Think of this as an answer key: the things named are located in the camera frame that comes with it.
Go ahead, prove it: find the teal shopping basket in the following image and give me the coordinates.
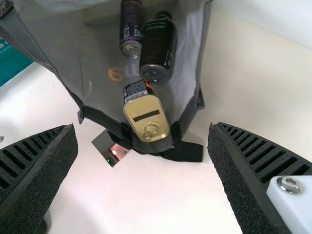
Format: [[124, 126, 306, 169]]
[[0, 36, 33, 87]]

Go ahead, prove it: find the dark grey bag with straps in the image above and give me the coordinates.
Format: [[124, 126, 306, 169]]
[[0, 0, 213, 163]]

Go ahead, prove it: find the dark coffee bottle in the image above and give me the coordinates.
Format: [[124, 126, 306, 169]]
[[138, 11, 178, 85]]

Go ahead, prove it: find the purple can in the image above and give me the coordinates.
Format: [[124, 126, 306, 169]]
[[118, 0, 144, 59]]

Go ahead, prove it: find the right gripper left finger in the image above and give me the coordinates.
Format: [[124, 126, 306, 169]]
[[0, 123, 79, 234]]

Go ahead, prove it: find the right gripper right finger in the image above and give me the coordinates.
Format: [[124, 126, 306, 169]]
[[207, 121, 312, 234]]

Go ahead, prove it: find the rectangular tin with gold lid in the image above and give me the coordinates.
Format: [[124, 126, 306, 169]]
[[122, 79, 171, 143]]

